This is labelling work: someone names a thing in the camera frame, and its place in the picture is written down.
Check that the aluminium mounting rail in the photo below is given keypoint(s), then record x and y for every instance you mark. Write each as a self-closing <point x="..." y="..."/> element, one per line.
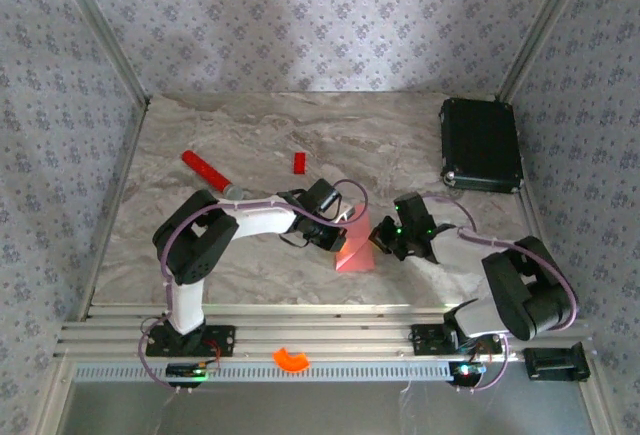
<point x="320" y="330"/>

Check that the aluminium corner post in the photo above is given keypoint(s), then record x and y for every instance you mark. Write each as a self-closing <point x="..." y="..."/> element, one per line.
<point x="545" y="30"/>
<point x="100" y="30"/>

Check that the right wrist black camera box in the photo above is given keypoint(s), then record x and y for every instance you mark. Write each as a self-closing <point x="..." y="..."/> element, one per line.
<point x="414" y="215"/>

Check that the pink paper sheet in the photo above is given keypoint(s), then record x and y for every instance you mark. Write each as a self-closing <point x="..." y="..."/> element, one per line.
<point x="357" y="255"/>

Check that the black clamp bracket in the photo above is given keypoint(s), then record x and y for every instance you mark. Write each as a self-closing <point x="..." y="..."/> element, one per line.
<point x="555" y="362"/>

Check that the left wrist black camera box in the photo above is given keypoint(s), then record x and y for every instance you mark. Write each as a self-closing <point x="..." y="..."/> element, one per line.
<point x="322" y="196"/>

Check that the black hard case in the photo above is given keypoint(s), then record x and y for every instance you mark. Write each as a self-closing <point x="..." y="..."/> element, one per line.
<point x="480" y="145"/>

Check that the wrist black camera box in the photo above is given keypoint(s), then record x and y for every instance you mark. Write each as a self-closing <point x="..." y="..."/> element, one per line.
<point x="414" y="215"/>
<point x="322" y="196"/>

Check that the small red block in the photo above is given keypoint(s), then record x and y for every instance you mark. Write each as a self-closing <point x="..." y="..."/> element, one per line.
<point x="299" y="163"/>

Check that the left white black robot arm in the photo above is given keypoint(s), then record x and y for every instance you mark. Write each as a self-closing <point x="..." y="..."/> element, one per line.
<point x="197" y="240"/>

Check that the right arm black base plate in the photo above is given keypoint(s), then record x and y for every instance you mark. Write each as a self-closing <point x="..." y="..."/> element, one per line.
<point x="425" y="340"/>

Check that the red marker pen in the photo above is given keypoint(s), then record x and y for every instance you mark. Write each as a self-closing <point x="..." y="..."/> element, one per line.
<point x="207" y="172"/>

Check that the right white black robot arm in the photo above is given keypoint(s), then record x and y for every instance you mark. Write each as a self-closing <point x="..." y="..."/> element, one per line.
<point x="530" y="290"/>

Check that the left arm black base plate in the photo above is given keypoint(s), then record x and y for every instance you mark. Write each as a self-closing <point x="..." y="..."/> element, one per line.
<point x="220" y="340"/>

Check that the orange curved plastic piece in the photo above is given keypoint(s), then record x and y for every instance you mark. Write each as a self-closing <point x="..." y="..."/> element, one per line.
<point x="290" y="361"/>

